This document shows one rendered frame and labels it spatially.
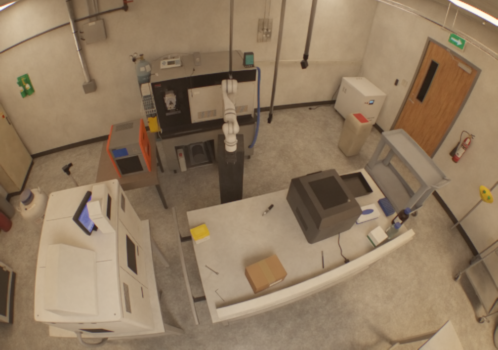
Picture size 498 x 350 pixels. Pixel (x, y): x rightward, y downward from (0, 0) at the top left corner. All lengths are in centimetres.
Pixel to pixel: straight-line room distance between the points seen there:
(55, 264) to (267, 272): 121
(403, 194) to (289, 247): 237
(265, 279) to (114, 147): 176
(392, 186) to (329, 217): 219
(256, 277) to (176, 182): 216
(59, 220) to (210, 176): 229
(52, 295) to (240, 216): 143
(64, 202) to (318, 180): 181
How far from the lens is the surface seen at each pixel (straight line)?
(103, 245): 136
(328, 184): 183
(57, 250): 132
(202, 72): 267
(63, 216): 163
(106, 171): 282
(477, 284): 399
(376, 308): 298
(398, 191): 374
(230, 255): 174
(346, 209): 175
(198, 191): 320
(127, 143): 235
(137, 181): 255
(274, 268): 156
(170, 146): 303
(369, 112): 472
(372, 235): 201
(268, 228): 186
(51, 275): 129
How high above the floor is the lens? 252
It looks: 46 degrees down
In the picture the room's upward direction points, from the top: 4 degrees clockwise
